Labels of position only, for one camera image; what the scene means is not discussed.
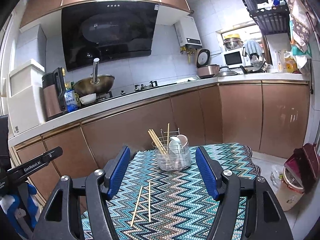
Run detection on wooden chopstick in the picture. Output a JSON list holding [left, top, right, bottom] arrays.
[[130, 186, 143, 227], [167, 123, 170, 154], [148, 129, 167, 154]]

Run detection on blue zigzag woven table mat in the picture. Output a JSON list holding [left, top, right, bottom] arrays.
[[80, 142, 262, 240]]

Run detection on clear plastic utensil holder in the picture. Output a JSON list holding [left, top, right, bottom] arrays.
[[152, 128, 191, 171]]

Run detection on beige ceramic spoon in holder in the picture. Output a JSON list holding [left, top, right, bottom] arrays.
[[177, 134, 188, 148]]

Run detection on white ceramic spoon in holder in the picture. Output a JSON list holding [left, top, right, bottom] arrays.
[[169, 137, 181, 154]]

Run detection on wooden chopstick in holder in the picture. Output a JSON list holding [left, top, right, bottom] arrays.
[[148, 129, 167, 154]]

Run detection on white small bowl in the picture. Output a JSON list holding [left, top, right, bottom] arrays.
[[80, 93, 97, 105]]

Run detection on dark red dustpan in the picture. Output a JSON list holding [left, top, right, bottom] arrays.
[[284, 143, 319, 194]]

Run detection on blue white salt bag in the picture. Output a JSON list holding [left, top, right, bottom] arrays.
[[65, 89, 78, 113]]

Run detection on gas stove burners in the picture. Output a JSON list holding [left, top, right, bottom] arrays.
[[97, 80, 158, 100]]

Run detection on metal pot lid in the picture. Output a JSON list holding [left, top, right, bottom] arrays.
[[214, 66, 238, 77]]

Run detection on pink rice cooker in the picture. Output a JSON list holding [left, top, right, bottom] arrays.
[[196, 49, 220, 79]]

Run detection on white microwave oven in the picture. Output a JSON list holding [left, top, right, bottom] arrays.
[[222, 49, 245, 68]]

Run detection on yellow oil bottle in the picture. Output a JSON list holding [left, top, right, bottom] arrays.
[[284, 51, 298, 73]]

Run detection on black range hood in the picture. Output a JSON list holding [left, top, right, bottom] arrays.
[[61, 1, 159, 71]]

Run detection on white water heater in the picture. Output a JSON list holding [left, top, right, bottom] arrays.
[[174, 16, 202, 54]]

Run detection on brown patterned hanging cloth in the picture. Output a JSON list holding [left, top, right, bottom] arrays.
[[285, 0, 317, 53]]

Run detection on metal wok with handle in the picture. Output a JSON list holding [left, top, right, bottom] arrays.
[[74, 58, 115, 97]]

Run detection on black wall rack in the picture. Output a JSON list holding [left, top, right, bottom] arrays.
[[242, 0, 290, 35]]

